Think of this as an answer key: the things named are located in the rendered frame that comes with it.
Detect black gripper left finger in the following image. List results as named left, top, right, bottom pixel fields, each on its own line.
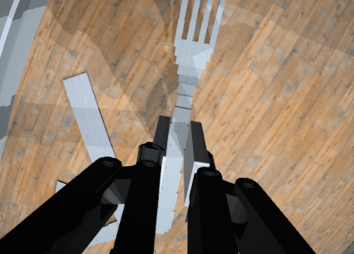
left=0, top=115, right=170, bottom=254

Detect silver fork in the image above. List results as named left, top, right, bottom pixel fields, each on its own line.
left=155, top=0, right=225, bottom=234

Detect grey spoon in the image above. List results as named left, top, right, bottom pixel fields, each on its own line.
left=87, top=220, right=119, bottom=247

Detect grey cutlery tray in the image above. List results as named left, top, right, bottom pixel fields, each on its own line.
left=0, top=0, right=48, bottom=162

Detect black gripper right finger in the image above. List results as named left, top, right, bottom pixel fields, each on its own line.
left=184, top=121, right=316, bottom=254

